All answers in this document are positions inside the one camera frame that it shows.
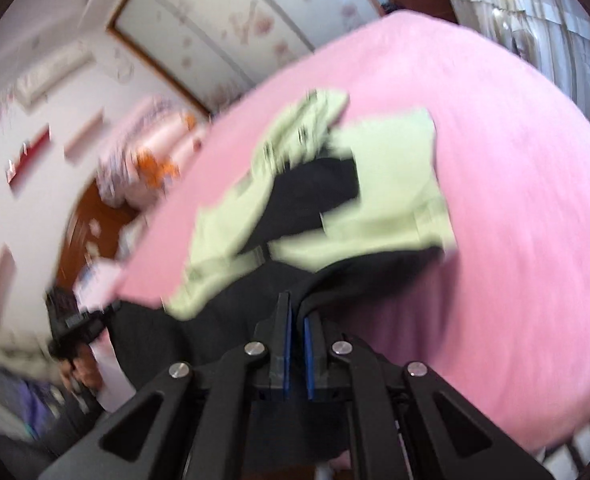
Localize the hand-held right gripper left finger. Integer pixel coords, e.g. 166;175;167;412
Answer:
40;290;293;480

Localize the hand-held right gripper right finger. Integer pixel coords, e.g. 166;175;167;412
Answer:
302;312;556;480

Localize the green and black hooded jacket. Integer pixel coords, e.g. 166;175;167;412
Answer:
107;89;458;466

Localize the person's left hand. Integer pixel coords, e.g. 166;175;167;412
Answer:
57;345;103;396

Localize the pink and white pillow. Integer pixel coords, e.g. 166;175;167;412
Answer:
72;257;126;311

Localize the wooden headboard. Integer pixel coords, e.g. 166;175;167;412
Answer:
55;180;140;291

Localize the folded bear print quilt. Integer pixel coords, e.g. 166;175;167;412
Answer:
125;110;211;211

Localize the pink bed blanket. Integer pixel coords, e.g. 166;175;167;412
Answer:
117;10;590;453

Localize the white air conditioner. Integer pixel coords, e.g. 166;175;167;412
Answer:
15;40;96;106

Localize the floral sliding door wardrobe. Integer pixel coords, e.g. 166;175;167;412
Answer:
107;0;391;116

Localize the red wall shelf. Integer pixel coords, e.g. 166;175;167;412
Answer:
6;125;50;186

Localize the pink wall shelf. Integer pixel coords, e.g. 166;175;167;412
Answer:
64;110;106;161

